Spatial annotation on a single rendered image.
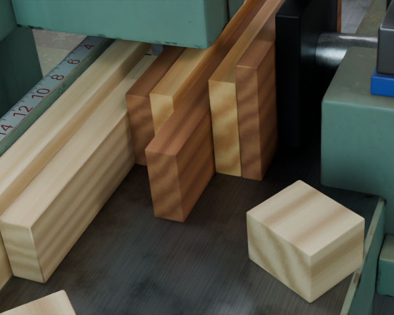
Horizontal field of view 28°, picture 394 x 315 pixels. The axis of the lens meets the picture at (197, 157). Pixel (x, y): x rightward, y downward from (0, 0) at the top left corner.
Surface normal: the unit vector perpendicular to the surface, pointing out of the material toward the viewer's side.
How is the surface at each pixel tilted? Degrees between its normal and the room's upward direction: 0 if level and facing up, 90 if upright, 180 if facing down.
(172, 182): 90
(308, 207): 0
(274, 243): 90
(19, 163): 0
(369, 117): 90
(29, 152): 0
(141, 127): 90
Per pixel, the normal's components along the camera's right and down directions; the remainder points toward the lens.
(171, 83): -0.08, -0.81
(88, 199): 0.92, 0.16
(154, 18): -0.37, 0.57
